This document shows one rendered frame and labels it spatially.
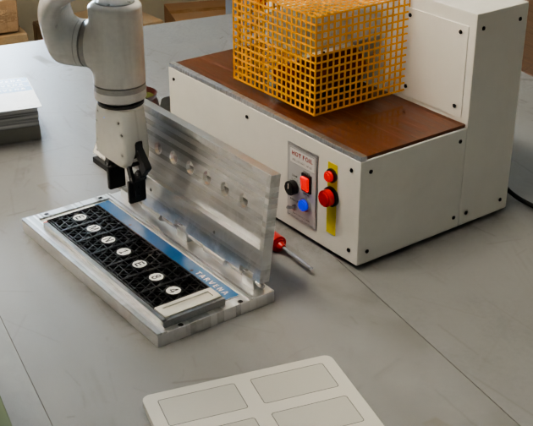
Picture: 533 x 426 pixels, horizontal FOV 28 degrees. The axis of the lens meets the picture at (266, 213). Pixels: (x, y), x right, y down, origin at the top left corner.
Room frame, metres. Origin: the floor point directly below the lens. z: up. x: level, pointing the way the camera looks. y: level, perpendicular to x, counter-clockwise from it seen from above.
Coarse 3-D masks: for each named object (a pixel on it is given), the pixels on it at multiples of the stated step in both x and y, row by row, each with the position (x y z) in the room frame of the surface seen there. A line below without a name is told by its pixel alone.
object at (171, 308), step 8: (208, 288) 1.36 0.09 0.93; (192, 296) 1.34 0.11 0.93; (200, 296) 1.34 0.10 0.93; (208, 296) 1.34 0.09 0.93; (216, 296) 1.34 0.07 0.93; (168, 304) 1.31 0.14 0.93; (176, 304) 1.32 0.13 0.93; (184, 304) 1.32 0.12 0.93; (192, 304) 1.31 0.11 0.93; (200, 304) 1.31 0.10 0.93; (160, 312) 1.29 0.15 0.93; (168, 312) 1.29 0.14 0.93; (176, 312) 1.29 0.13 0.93
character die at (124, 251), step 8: (136, 240) 1.51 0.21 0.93; (144, 240) 1.51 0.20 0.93; (112, 248) 1.48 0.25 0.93; (120, 248) 1.48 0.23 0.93; (128, 248) 1.48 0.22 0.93; (136, 248) 1.48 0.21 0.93; (144, 248) 1.49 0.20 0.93; (152, 248) 1.48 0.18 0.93; (96, 256) 1.47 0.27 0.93; (104, 256) 1.46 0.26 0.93; (112, 256) 1.46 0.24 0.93; (120, 256) 1.46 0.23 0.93; (128, 256) 1.46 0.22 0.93; (104, 264) 1.43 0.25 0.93; (112, 264) 1.43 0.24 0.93
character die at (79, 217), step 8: (88, 208) 1.62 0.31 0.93; (96, 208) 1.63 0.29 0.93; (64, 216) 1.60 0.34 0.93; (72, 216) 1.59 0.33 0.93; (80, 216) 1.59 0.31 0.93; (88, 216) 1.59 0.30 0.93; (96, 216) 1.59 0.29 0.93; (104, 216) 1.59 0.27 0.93; (56, 224) 1.56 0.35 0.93; (64, 224) 1.57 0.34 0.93; (72, 224) 1.57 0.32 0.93; (80, 224) 1.56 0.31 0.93
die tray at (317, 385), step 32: (224, 384) 1.15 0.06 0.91; (256, 384) 1.15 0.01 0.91; (288, 384) 1.15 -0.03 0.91; (320, 384) 1.15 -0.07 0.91; (352, 384) 1.15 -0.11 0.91; (160, 416) 1.08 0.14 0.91; (192, 416) 1.08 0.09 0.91; (224, 416) 1.08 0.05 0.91; (256, 416) 1.08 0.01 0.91; (288, 416) 1.08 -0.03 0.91; (320, 416) 1.08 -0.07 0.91; (352, 416) 1.08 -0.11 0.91
